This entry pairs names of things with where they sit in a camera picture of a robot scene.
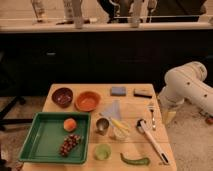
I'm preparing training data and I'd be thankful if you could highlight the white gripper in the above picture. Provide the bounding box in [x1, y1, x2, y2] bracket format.
[161, 101, 177, 125]

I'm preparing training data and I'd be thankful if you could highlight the orange apple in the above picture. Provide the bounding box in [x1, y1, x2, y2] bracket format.
[63, 118, 77, 132]

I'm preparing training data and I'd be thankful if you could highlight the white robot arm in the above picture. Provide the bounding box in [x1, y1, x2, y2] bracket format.
[158, 61, 213, 124]

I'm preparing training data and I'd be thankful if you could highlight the black eraser block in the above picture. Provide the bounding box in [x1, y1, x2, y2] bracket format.
[133, 89, 152, 98]

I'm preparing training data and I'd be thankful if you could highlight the blue sponge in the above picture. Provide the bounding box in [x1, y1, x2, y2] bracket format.
[110, 87, 126, 96]

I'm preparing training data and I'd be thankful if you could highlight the light blue cloth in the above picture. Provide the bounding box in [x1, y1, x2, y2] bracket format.
[100, 100, 121, 120]

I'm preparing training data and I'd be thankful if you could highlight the green chili pepper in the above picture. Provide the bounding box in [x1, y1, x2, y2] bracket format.
[120, 153, 150, 166]

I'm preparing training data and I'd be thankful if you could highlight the small metal cup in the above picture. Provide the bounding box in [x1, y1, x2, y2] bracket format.
[96, 118, 109, 135]

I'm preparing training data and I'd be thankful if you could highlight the green plastic cup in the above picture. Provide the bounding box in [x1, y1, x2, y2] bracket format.
[94, 144, 111, 161]

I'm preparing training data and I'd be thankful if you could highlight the orange bowl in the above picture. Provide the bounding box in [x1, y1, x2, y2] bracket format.
[75, 91, 101, 112]

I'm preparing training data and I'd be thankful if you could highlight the bunch of red grapes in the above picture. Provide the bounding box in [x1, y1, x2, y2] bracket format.
[59, 134, 81, 157]

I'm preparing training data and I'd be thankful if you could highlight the dark brown bowl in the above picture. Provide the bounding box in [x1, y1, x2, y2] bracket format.
[52, 87, 73, 108]

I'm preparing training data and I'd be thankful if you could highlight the green plastic tray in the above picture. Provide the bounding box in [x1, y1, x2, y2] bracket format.
[19, 112, 91, 164]

